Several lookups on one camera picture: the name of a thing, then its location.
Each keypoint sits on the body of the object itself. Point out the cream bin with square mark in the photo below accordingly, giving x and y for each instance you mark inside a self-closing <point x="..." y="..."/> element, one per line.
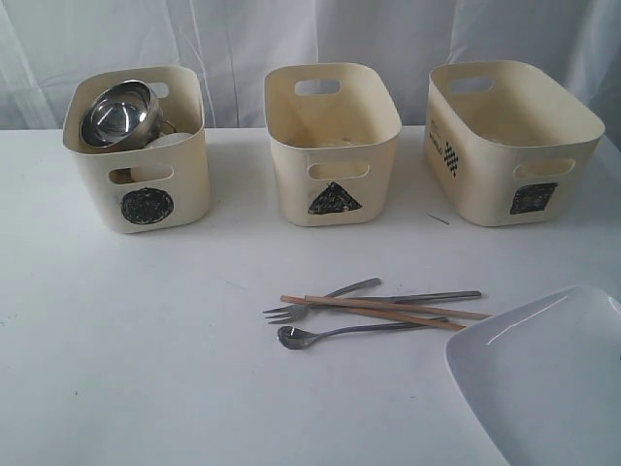
<point x="507" y="143"/>

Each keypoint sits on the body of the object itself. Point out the steel table knife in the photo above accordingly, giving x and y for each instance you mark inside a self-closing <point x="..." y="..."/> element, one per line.
<point x="428" y="298"/>

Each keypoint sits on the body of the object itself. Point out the small steel spoon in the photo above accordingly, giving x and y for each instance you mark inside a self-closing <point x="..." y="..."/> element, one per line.
<point x="293" y="338"/>

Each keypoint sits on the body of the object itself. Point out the white square plate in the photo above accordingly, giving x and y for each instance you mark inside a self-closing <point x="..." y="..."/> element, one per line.
<point x="543" y="379"/>

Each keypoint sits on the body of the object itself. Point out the cream bin with triangle mark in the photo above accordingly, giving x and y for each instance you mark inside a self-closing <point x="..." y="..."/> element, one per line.
<point x="333" y="130"/>

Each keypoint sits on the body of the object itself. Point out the small steel fork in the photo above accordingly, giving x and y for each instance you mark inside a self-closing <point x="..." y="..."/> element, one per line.
<point x="294" y="312"/>

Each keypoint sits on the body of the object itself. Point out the stainless steel bowl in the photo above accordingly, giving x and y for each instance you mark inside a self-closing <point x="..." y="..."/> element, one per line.
<point x="126" y="116"/>

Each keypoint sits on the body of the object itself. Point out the thin dark needle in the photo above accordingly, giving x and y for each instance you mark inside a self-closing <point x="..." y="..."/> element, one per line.
<point x="443" y="221"/>

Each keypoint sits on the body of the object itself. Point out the wooden chopstick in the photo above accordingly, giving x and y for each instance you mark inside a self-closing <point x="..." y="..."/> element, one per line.
<point x="387" y="306"/>
<point x="389" y="315"/>

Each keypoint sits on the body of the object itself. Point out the white curtain backdrop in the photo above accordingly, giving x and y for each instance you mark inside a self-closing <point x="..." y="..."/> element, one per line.
<point x="49" y="47"/>

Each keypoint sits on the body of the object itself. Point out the cream bin with circle mark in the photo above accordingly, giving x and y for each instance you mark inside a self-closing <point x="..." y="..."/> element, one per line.
<point x="140" y="190"/>

